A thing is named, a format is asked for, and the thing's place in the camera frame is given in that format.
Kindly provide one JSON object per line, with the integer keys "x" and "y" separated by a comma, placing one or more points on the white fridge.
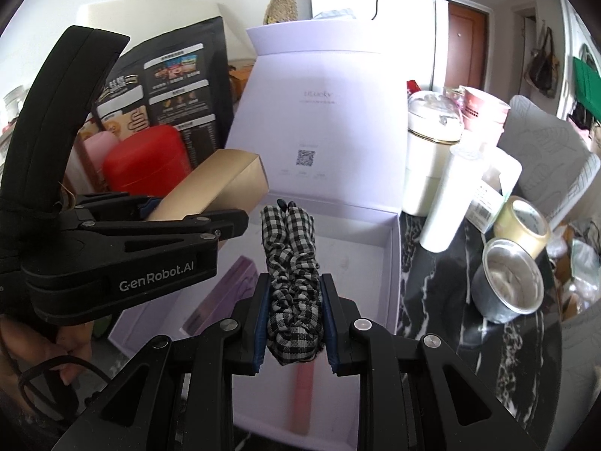
{"x": 404, "y": 37}

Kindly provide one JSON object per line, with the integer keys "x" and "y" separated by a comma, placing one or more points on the woven straw mat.
{"x": 281, "y": 7}

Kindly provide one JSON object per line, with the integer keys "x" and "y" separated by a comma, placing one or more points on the steel bowl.
{"x": 493, "y": 291}

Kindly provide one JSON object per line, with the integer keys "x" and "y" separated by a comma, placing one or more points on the brown door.
{"x": 465, "y": 47}

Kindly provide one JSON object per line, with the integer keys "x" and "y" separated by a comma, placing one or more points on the gingham scrunchie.
{"x": 291, "y": 263}

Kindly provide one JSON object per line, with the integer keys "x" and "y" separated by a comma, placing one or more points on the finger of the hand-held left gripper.
{"x": 225, "y": 225}
{"x": 151, "y": 206}

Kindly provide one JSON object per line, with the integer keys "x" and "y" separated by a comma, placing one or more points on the pink cylinder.
{"x": 96, "y": 155}

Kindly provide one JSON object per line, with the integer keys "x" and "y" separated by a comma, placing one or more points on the white plastic packet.
{"x": 335, "y": 13}

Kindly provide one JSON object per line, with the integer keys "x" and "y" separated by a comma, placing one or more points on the person's left hand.
{"x": 47, "y": 343}

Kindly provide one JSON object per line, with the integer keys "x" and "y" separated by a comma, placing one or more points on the red canister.
{"x": 145, "y": 159}

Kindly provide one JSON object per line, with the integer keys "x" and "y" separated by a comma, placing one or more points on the black snack bag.
{"x": 188, "y": 94}

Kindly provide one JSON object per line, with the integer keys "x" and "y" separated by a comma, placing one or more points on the large green tote bag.
{"x": 587, "y": 84}

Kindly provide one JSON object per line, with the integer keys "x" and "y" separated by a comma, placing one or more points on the dark hanging bag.
{"x": 544, "y": 70}

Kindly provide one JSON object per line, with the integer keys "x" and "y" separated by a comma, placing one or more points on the small purple box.
{"x": 230, "y": 286}

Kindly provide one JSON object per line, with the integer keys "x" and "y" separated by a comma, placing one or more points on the pink slim bar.
{"x": 305, "y": 399}

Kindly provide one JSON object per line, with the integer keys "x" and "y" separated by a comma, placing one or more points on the gold carton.
{"x": 220, "y": 174}

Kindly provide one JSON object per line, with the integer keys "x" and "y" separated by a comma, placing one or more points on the cardboard box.
{"x": 242, "y": 80}

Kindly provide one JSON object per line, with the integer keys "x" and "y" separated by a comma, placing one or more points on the red packet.
{"x": 414, "y": 88}

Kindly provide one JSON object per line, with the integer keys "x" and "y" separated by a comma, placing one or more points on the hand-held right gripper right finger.
{"x": 329, "y": 324}

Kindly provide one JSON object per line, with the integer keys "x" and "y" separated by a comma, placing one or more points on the lilac gift box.
{"x": 319, "y": 117}

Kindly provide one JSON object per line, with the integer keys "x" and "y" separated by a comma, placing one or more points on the white panel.
{"x": 141, "y": 23}

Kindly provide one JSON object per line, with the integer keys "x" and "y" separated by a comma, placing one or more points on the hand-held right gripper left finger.
{"x": 260, "y": 324}

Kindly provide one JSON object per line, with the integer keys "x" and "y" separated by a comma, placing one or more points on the white tube bottle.
{"x": 450, "y": 202}

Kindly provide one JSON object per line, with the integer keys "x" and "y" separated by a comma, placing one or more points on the white jar with clear lid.
{"x": 425, "y": 169}

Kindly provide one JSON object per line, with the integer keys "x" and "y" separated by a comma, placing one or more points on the white carton with label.
{"x": 497, "y": 183}

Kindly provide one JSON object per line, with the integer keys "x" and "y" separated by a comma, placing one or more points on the clear tape roll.
{"x": 512, "y": 232}

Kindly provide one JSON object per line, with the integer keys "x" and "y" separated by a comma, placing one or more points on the pink paper cup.
{"x": 488, "y": 112}

